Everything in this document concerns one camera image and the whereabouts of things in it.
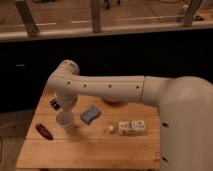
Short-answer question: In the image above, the white ceramic cup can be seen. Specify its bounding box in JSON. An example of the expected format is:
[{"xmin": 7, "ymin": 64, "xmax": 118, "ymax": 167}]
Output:
[{"xmin": 56, "ymin": 111, "xmax": 75, "ymax": 132}]

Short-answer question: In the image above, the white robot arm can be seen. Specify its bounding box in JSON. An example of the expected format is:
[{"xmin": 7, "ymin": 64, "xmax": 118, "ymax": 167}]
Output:
[{"xmin": 47, "ymin": 60, "xmax": 213, "ymax": 171}]

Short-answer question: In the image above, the black striped rectangular case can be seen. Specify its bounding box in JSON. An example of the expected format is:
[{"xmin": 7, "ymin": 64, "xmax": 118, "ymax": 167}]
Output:
[{"xmin": 50, "ymin": 98, "xmax": 60, "ymax": 110}]

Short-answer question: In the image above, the blue sponge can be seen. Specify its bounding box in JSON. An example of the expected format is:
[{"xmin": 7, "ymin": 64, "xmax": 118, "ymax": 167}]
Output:
[{"xmin": 80, "ymin": 106, "xmax": 101, "ymax": 125}]

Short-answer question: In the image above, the dark red oval object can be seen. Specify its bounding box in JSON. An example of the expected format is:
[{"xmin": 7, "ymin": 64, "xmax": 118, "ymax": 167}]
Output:
[{"xmin": 36, "ymin": 124, "xmax": 53, "ymax": 140}]

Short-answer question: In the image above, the orange bowl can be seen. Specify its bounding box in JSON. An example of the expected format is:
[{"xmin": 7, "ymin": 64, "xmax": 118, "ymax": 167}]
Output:
[{"xmin": 102, "ymin": 98, "xmax": 123, "ymax": 104}]

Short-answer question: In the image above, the small white ball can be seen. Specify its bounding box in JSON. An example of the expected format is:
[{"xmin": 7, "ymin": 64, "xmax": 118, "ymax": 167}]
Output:
[{"xmin": 107, "ymin": 125, "xmax": 114, "ymax": 133}]

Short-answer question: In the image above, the white printed box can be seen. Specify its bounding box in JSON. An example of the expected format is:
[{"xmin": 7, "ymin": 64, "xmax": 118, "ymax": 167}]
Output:
[{"xmin": 118, "ymin": 120, "xmax": 146, "ymax": 136}]

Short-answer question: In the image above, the wooden table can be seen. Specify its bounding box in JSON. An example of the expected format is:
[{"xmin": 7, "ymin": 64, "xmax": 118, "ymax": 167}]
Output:
[{"xmin": 16, "ymin": 90, "xmax": 160, "ymax": 169}]

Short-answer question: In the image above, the left metal frame post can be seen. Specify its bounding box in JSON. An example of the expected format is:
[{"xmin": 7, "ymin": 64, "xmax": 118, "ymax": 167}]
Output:
[{"xmin": 14, "ymin": 0, "xmax": 39, "ymax": 37}]

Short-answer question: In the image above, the metal frame post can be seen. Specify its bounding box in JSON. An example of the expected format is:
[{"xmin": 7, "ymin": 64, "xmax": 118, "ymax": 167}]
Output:
[
  {"xmin": 90, "ymin": 0, "xmax": 101, "ymax": 33},
  {"xmin": 14, "ymin": 0, "xmax": 39, "ymax": 37},
  {"xmin": 181, "ymin": 0, "xmax": 202, "ymax": 27}
]

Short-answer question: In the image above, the middle metal frame post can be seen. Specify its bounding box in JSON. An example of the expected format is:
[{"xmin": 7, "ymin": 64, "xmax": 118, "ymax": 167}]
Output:
[{"xmin": 90, "ymin": 0, "xmax": 101, "ymax": 33}]

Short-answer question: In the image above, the right metal frame post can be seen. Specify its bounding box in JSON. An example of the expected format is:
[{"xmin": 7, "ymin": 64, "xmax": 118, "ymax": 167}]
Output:
[{"xmin": 181, "ymin": 0, "xmax": 202, "ymax": 27}]

